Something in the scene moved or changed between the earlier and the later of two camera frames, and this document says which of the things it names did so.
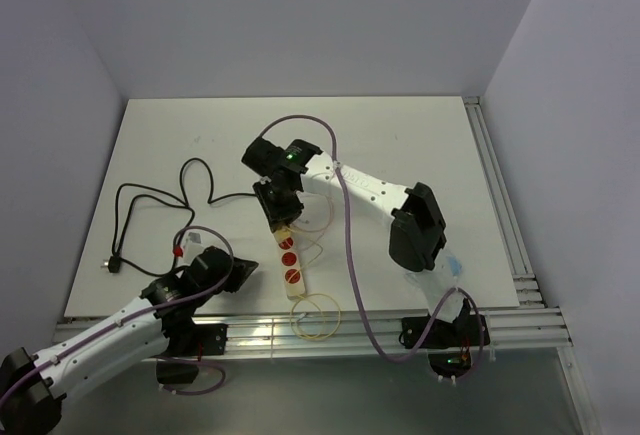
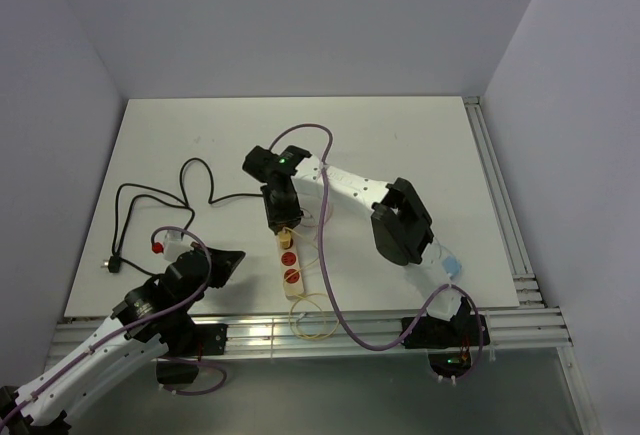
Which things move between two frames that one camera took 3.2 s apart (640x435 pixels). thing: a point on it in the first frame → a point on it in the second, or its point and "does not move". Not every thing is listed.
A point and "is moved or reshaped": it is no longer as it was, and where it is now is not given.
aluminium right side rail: [528, 291] does not move
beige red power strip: [292, 267] does not move
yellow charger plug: [281, 234] is moved or reshaped
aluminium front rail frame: [355, 332] does not move
